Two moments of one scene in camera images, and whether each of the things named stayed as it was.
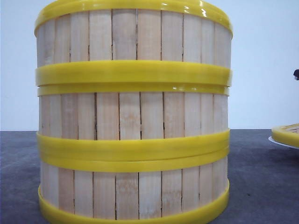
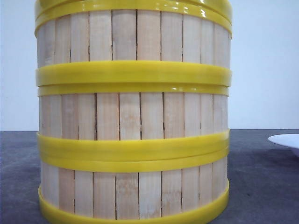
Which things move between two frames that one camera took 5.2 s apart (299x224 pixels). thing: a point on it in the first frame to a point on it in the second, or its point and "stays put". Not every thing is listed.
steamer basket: (140, 43) stays put
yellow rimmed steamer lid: (288, 134) to (45, 9)
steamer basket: (133, 122) stays put
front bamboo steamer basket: (148, 190) stays put
